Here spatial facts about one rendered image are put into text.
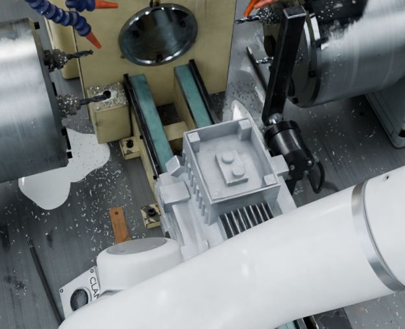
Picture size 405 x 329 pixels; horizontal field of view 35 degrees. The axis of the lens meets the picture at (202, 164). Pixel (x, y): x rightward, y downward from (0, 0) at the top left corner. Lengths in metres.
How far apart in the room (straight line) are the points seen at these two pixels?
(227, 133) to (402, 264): 0.49
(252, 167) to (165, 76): 0.44
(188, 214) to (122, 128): 0.41
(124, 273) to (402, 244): 0.26
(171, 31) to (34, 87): 0.33
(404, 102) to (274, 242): 0.80
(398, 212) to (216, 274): 0.15
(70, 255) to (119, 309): 0.66
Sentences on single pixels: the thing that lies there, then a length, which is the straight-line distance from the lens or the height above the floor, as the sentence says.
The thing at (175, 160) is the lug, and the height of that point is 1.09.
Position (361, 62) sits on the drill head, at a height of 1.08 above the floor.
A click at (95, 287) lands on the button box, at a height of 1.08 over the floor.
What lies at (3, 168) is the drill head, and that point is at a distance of 1.02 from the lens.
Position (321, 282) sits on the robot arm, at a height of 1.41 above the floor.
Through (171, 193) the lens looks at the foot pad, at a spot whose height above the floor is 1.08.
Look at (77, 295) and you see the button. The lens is 0.87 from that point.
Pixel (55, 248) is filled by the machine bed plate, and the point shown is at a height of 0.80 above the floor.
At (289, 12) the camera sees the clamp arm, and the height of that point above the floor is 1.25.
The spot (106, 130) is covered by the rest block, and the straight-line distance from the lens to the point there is 1.27.
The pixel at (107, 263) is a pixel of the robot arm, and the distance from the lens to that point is 0.62.
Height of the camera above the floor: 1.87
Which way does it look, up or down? 57 degrees down
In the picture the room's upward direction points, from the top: 4 degrees clockwise
